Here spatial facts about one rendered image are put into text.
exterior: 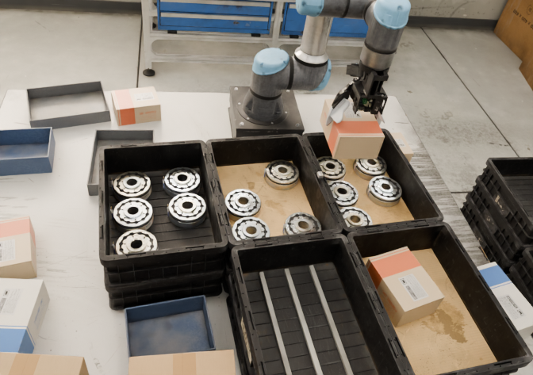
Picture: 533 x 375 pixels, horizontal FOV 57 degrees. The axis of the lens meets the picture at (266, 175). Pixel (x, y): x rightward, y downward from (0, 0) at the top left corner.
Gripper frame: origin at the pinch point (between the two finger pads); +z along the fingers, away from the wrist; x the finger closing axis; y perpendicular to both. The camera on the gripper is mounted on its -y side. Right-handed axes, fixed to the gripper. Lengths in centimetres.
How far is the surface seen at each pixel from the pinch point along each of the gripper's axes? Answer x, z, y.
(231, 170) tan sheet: -29.1, 27.6, -11.3
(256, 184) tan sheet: -22.0, 27.5, -4.9
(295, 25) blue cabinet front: 34, 73, -193
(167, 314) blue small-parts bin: -49, 39, 30
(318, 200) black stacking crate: -6.7, 21.4, 8.0
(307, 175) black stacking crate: -7.6, 21.7, -2.5
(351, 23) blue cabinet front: 72, 69, -193
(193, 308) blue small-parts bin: -42, 39, 29
